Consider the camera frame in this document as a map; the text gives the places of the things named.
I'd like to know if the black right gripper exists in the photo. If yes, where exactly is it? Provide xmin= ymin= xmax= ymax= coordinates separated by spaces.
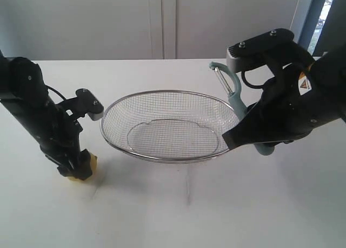
xmin=221 ymin=39 xmax=336 ymax=151

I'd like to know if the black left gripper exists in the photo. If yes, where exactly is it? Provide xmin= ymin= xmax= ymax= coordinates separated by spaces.
xmin=37 ymin=96 xmax=90 ymax=178

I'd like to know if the yellow lemon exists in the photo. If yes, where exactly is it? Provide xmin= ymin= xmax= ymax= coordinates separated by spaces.
xmin=67 ymin=153 xmax=97 ymax=182

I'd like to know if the teal handled vegetable peeler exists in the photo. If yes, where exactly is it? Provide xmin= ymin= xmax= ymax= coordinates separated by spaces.
xmin=207 ymin=61 xmax=276 ymax=157

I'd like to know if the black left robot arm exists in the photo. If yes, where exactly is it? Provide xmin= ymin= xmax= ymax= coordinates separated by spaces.
xmin=1 ymin=56 xmax=104 ymax=180

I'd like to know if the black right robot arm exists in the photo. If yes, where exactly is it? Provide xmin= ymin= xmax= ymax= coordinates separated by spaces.
xmin=222 ymin=43 xmax=345 ymax=150

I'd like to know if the oval metal mesh basket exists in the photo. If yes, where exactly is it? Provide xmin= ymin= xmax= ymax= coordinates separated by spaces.
xmin=101 ymin=90 xmax=239 ymax=164

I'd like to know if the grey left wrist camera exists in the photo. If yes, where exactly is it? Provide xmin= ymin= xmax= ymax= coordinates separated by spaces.
xmin=76 ymin=88 xmax=104 ymax=121

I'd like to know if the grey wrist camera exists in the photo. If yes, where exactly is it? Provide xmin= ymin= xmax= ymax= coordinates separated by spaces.
xmin=226 ymin=28 xmax=294 ymax=73
xmin=76 ymin=88 xmax=104 ymax=121

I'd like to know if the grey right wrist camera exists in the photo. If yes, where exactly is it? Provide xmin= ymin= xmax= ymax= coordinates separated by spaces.
xmin=226 ymin=28 xmax=294 ymax=73

